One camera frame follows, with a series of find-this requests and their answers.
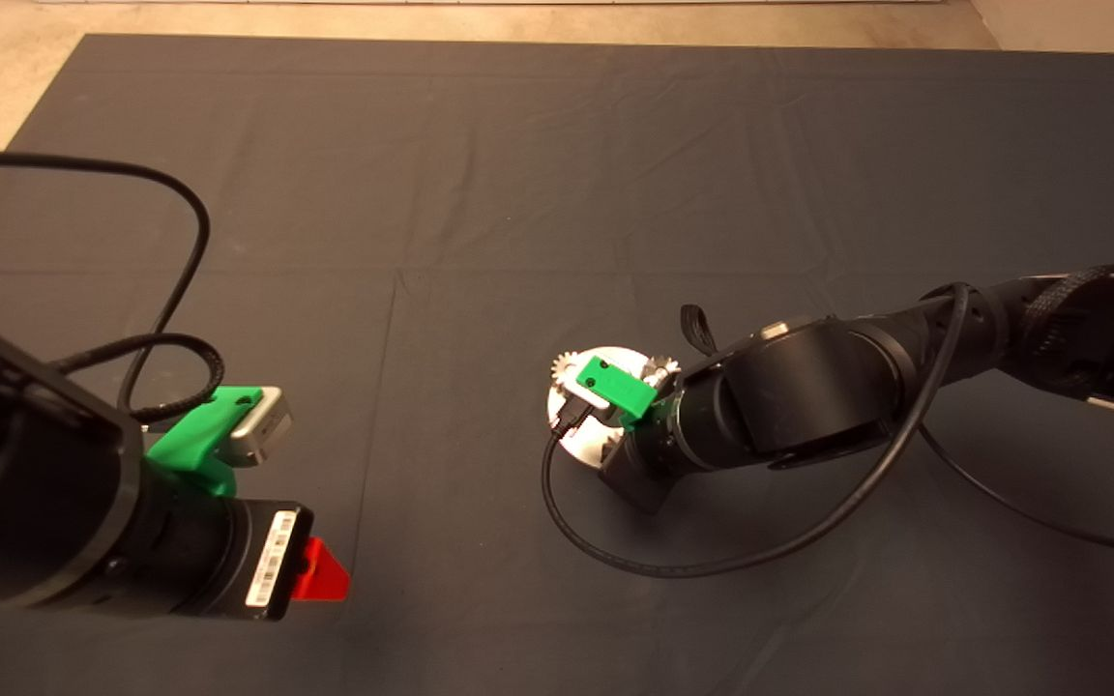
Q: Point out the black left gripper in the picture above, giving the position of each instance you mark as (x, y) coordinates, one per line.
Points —
(204, 551)

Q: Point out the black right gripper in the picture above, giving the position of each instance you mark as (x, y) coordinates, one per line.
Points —
(644, 464)

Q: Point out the dark steel planetary gear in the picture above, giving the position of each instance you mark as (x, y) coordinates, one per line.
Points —
(661, 365)

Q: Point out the bright steel planetary gear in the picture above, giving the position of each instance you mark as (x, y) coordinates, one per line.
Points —
(562, 365)

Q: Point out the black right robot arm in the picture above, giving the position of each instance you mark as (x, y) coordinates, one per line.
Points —
(808, 396)

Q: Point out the round metal carrier plate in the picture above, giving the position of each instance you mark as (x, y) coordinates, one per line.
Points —
(576, 445)

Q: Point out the dark grey table cloth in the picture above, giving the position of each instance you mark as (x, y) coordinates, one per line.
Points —
(557, 145)

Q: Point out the green right camera mount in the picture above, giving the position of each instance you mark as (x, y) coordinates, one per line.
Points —
(620, 387)

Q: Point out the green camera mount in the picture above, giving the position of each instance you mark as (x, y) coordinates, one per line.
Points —
(620, 387)
(191, 440)

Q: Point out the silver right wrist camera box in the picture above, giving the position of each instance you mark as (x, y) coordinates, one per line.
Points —
(588, 401)

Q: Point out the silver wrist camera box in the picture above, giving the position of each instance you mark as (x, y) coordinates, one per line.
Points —
(267, 432)
(588, 401)

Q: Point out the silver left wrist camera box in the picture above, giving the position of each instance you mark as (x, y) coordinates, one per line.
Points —
(267, 432)

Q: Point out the green left camera mount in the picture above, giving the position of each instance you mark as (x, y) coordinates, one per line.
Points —
(191, 440)

